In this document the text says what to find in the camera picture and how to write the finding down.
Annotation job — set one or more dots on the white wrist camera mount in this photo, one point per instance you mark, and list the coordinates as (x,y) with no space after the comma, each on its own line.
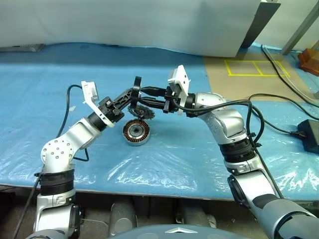
(88,89)
(180,77)

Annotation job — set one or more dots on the blue plastic table cover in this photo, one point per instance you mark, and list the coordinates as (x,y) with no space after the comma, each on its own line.
(37,99)

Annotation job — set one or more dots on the black post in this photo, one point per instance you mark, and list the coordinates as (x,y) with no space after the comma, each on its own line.
(261,22)

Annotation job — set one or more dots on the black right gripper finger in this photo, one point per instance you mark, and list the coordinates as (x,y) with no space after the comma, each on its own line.
(154,90)
(153,102)

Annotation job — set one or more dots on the brown cardboard mat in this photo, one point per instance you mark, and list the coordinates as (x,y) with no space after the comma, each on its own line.
(224,84)

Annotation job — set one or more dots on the grey metal post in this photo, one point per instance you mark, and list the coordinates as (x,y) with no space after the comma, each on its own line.
(302,25)

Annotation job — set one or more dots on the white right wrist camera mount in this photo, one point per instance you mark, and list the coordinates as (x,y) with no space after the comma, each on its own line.
(180,77)

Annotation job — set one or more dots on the motor stator with copper windings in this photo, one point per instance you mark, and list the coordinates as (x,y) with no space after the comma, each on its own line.
(135,134)

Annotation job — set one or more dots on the white backdrop board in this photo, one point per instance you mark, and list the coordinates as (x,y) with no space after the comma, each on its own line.
(124,22)

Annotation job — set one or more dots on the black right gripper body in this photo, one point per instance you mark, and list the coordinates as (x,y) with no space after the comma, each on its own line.
(169,100)

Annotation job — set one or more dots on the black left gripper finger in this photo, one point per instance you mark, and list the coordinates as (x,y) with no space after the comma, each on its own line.
(135,107)
(124,98)

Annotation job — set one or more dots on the orange-brown wooden block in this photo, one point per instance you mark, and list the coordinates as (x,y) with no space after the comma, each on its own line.
(310,59)

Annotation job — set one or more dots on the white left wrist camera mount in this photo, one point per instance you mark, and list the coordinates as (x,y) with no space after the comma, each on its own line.
(88,89)

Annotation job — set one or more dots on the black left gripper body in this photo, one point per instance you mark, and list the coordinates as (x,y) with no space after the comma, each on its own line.
(111,110)

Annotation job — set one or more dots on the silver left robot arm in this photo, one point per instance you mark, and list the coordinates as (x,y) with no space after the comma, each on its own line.
(74,134)

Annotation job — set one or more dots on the grey robot torso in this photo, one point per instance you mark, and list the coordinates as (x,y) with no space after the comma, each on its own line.
(154,232)

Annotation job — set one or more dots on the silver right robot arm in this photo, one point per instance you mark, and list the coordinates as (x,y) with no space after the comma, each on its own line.
(224,119)

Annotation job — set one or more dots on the grey rounded cylinder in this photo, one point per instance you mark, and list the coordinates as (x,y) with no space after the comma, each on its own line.
(193,216)
(123,216)

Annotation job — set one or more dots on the black power adapter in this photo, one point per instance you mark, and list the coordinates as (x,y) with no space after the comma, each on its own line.
(311,135)

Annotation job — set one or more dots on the dark metal gear wheel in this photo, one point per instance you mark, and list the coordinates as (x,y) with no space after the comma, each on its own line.
(145,113)

